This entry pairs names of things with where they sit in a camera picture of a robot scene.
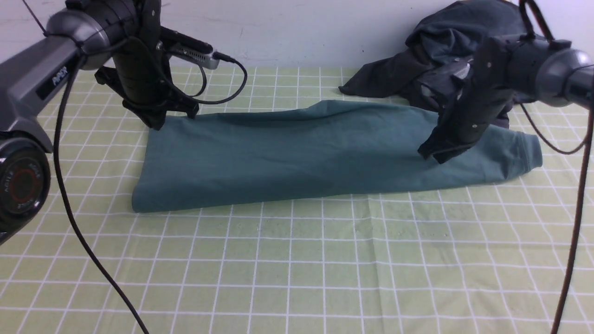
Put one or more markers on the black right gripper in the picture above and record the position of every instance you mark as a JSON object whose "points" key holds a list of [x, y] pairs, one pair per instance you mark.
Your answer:
{"points": [[491, 84]]}

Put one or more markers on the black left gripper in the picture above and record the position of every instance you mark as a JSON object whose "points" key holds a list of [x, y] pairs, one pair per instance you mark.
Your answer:
{"points": [[142, 74]]}

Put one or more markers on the green long-sleeved shirt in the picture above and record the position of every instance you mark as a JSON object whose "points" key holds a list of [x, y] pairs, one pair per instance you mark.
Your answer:
{"points": [[330, 148]]}

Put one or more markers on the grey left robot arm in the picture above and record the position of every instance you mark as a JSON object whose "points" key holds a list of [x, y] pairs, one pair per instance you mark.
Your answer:
{"points": [[124, 42]]}

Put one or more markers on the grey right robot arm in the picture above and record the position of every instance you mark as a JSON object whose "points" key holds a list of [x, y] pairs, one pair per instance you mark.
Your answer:
{"points": [[553, 73]]}

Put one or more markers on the dark brown crumpled garment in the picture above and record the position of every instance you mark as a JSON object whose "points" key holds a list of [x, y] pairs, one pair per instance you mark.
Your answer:
{"points": [[390, 76]]}

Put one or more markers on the dark grey crumpled garment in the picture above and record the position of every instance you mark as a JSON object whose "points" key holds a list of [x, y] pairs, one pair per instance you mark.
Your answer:
{"points": [[451, 35]]}

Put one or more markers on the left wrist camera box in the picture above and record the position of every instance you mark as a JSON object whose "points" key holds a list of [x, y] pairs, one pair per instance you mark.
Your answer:
{"points": [[193, 51]]}

